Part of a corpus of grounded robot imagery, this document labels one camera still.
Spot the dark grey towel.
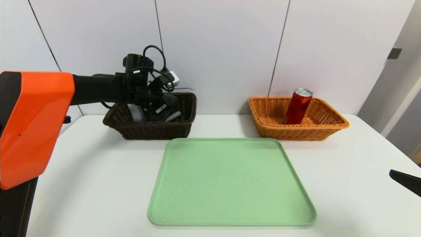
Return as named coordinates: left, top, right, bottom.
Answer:
left=162, top=93, right=178, bottom=114

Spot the white plastic bottle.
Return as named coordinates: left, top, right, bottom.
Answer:
left=128, top=104, right=145, bottom=123

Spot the red soda can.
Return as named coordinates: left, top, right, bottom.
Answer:
left=285, top=88, right=313, bottom=125

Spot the dark brown wicker basket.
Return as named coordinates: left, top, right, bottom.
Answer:
left=103, top=92, right=197, bottom=140

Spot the orange wicker basket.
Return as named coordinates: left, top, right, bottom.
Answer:
left=248, top=96, right=350, bottom=141

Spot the light green plastic tray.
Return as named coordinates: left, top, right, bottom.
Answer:
left=148, top=138, right=317, bottom=226

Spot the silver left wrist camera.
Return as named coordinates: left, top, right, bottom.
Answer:
left=161, top=70, right=180, bottom=92

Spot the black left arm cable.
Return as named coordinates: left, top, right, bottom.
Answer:
left=100, top=45, right=175, bottom=110

